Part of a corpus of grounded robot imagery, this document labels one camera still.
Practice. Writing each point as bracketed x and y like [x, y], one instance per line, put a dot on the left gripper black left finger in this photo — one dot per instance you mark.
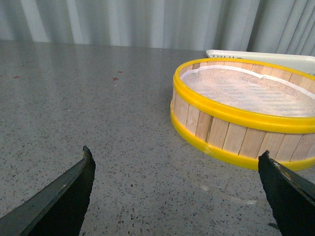
[58, 209]

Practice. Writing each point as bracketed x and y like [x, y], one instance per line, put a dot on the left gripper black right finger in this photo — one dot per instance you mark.
[290, 196]

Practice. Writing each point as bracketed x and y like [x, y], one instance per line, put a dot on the cream plastic serving tray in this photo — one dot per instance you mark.
[305, 64]

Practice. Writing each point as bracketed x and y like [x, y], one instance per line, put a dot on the yellow-rimmed wooden steamer basket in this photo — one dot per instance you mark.
[237, 136]

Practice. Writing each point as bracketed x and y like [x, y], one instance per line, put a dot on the white mesh steamer liner cloth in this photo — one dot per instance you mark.
[250, 91]

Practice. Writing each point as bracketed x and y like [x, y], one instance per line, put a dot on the grey pleated curtain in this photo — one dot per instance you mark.
[267, 26]

